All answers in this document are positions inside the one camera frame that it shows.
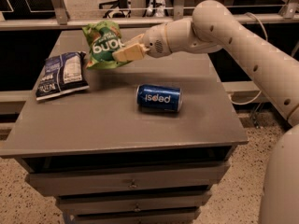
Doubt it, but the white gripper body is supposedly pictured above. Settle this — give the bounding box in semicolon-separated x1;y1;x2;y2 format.
142;23;171;58

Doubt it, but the grey drawer cabinet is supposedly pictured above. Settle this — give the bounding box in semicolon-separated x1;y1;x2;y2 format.
0;25;249;224

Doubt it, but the blue chip bag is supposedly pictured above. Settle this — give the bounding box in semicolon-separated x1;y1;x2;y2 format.
36;51;89;101

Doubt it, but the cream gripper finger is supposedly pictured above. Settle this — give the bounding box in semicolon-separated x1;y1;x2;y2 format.
123;34;144;49
112;43;149;62

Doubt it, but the grey metal railing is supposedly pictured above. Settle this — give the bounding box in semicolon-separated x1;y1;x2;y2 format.
0;0;299;31

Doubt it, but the blue pepsi can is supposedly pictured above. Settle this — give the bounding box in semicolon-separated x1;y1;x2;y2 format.
136;84;182;112

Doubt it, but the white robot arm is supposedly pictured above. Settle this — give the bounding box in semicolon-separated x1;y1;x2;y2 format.
112;0;299;224

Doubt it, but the green rice chip bag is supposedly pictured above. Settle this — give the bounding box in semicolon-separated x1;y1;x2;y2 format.
82;21;127;69

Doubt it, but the white cable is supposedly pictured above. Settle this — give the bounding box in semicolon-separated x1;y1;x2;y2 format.
229;11;269;106

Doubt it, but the black office chair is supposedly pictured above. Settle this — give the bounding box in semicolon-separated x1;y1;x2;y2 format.
98;0;131;19

